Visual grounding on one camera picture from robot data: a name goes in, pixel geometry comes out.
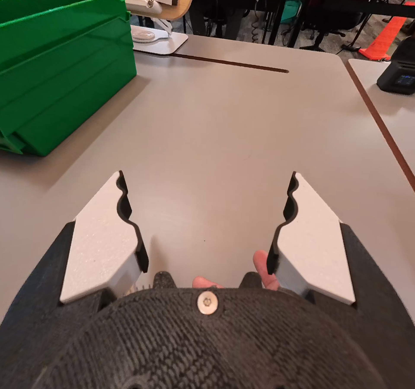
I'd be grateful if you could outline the black charger box with display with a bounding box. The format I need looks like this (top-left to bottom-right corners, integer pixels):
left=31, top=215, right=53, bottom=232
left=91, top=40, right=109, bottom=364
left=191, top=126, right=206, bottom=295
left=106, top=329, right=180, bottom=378
left=377, top=36, right=415, bottom=96

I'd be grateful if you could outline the teal bag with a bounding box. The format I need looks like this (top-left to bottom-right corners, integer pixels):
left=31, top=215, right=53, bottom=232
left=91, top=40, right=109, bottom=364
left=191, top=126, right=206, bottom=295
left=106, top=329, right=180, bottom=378
left=280, top=0, right=302, bottom=25

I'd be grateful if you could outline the black office chair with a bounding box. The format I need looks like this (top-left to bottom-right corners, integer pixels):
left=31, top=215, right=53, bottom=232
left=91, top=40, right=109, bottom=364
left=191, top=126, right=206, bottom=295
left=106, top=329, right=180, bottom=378
left=305, top=0, right=364, bottom=52

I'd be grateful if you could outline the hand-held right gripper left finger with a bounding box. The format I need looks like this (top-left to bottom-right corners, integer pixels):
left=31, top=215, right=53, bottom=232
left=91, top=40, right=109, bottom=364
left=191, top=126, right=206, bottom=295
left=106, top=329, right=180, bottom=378
left=60, top=171, right=149, bottom=305

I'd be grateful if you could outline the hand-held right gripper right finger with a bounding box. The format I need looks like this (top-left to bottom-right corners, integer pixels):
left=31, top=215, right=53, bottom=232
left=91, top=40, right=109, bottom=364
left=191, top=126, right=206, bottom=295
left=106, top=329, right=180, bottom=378
left=267, top=172, right=356, bottom=306

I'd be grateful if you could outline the orange traffic cone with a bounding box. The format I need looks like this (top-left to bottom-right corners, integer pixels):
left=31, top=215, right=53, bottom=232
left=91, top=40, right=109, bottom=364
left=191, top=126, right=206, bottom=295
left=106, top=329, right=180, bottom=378
left=359, top=3, right=415, bottom=62

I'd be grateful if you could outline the person's right hand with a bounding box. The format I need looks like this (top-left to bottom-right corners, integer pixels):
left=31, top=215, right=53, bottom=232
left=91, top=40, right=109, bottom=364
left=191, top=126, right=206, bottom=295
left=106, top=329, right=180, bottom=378
left=192, top=250, right=281, bottom=292

